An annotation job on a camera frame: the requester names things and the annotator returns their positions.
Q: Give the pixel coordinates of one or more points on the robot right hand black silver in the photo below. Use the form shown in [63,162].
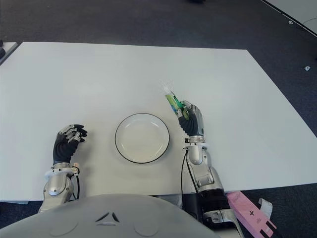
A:
[194,124]

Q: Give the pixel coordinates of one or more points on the robot left hand black silver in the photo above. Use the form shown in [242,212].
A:
[63,150]

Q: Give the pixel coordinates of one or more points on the green white toothpaste tube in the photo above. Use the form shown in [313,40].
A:
[173,104]

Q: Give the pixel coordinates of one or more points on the robot right arm silver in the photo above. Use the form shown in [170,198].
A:
[205,176]

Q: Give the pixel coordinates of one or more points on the robot left arm silver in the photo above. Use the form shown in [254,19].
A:
[55,186]

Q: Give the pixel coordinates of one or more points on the white plate black rim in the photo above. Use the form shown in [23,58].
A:
[142,138]

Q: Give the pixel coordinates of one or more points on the white rounded stand part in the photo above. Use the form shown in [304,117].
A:
[171,198]

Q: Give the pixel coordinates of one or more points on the grey robot torso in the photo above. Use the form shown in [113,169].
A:
[106,218]

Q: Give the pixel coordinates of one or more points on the pink cardboard box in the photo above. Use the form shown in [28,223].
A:
[247,210]

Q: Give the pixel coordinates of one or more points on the white paper strip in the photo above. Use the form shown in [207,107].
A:
[266,205]

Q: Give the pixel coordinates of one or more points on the grey side table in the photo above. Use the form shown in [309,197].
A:
[8,48]

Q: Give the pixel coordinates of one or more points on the white neighbouring table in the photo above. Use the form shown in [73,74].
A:
[297,12]

